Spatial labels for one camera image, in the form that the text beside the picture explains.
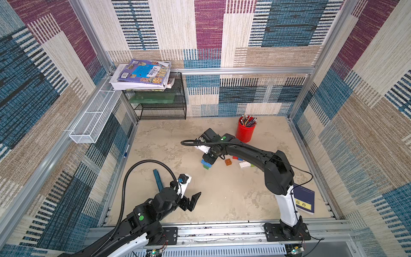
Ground white lego brick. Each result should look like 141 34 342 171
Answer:
239 161 252 169

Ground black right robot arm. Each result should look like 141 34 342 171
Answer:
180 128 311 242

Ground red pen cup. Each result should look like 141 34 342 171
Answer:
235 118 256 143

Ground stack of books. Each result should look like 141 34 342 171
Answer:
109 59 176 91

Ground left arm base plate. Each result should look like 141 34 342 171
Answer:
147 227 178 246

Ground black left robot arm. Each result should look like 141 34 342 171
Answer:
60 160 201 257

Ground dark blue notebook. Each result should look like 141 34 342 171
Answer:
293 184 315 214

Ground black wire mesh shelf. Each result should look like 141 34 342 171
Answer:
123 72 187 121

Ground white wire basket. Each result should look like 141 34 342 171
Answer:
69 90 121 144

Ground green folder on shelf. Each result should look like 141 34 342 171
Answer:
129 92 175 104

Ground light blue lego brick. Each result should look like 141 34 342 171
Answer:
201 160 212 169

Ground teal blue marker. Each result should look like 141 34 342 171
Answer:
153 169 164 192

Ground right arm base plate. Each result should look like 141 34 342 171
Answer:
263 223 311 242

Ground pens in cup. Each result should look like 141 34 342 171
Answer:
239 114 257 127

